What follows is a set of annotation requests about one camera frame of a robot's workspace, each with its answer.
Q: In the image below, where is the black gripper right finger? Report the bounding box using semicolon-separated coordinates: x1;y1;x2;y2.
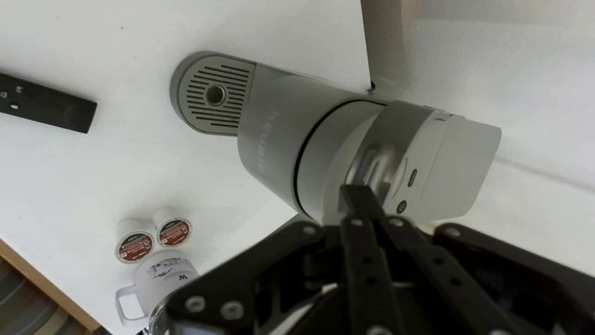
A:
367;184;595;335

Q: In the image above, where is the grey single-serve coffee machine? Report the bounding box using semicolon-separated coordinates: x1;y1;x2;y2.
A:
168;50;505;227

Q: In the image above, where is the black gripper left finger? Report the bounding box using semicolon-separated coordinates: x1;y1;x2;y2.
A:
162;182;406;335

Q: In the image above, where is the white printed mug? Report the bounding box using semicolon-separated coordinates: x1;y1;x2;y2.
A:
114;249;202;329

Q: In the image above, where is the coffee pod red lid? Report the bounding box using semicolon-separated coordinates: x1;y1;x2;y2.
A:
151;206;194;249
114;218;157;266

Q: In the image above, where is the black remote control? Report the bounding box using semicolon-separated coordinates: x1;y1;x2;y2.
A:
0;71;99;136

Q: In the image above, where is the brown table base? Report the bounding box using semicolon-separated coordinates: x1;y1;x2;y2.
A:
0;238;105;335

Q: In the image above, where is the striped fabric sofa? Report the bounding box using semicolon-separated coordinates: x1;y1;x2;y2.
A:
0;257;71;335

